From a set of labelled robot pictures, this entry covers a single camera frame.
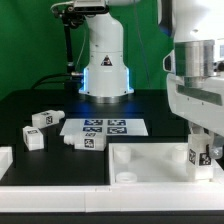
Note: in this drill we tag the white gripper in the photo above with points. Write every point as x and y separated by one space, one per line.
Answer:
204 108

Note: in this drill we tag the white square tabletop part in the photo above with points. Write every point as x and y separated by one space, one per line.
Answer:
148 163

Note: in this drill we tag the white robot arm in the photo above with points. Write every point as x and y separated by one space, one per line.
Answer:
195 67

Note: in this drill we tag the white U-shaped fence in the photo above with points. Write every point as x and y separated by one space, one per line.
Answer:
170 196

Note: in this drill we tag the white tag sheet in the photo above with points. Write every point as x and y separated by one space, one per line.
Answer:
111 127

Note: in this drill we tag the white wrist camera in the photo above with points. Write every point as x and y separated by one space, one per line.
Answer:
169 62

